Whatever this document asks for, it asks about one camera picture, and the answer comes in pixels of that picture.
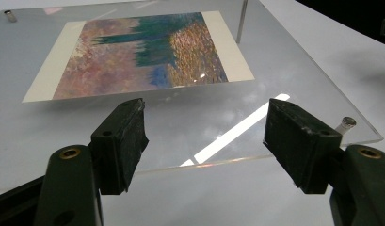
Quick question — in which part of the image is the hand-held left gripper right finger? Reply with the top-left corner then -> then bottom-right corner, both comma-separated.
263,98 -> 344,195

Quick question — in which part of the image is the clear acrylic picture frame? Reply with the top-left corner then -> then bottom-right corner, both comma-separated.
0,0 -> 384,193

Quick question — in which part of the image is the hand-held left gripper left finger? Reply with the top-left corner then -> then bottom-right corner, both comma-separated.
90,98 -> 150,196

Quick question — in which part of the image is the metal frame rod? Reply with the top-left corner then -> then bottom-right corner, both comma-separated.
235,0 -> 249,44
334,116 -> 358,136

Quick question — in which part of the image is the painting print with white border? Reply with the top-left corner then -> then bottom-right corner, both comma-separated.
22,10 -> 256,104

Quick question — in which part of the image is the metal frame screw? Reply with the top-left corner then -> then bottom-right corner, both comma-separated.
3,9 -> 18,24

